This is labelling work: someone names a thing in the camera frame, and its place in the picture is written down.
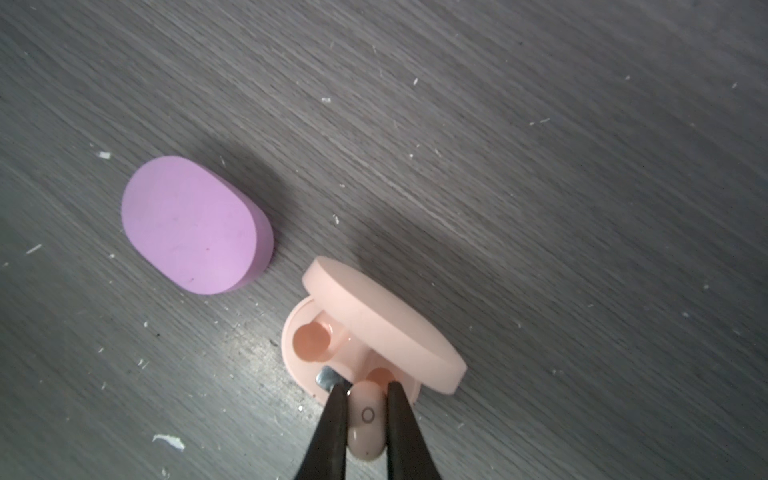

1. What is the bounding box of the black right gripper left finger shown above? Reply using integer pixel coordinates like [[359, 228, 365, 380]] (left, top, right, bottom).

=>
[[294, 383, 348, 480]]

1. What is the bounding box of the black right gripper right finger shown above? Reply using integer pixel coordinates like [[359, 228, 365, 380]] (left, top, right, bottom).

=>
[[386, 381, 442, 480]]

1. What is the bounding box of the pink earbud charging case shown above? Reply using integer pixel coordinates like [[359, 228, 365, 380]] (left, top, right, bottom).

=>
[[281, 256, 467, 403]]

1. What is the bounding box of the purple earbud charging case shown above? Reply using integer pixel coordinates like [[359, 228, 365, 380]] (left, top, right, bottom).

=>
[[121, 156, 274, 295]]

